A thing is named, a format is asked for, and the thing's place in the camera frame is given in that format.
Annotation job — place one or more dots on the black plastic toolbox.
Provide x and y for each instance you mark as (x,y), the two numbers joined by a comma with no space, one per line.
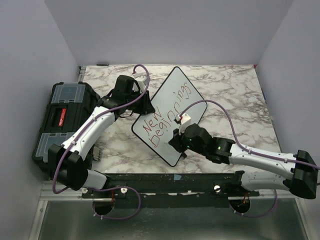
(69,106)

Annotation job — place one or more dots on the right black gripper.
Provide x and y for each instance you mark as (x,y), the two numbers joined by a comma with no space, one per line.
(176,141)

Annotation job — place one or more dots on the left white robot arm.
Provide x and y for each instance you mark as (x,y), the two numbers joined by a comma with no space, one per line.
(66,162)

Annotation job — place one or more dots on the black framed whiteboard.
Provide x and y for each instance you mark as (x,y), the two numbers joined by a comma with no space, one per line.
(174,95)

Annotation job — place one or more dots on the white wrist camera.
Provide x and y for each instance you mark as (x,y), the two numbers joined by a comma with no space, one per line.
(184,120)
(140,82)

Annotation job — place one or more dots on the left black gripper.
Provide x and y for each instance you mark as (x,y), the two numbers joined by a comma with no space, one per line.
(147,107)

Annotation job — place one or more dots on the black mounting rail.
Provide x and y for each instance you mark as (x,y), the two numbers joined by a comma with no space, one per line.
(170,190)

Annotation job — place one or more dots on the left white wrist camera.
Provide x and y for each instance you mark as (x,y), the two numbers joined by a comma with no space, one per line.
(140,82)

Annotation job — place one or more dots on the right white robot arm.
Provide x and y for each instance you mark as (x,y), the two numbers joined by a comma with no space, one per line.
(296,173)

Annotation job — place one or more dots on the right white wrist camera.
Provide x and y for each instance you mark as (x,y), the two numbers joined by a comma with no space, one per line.
(184,120)

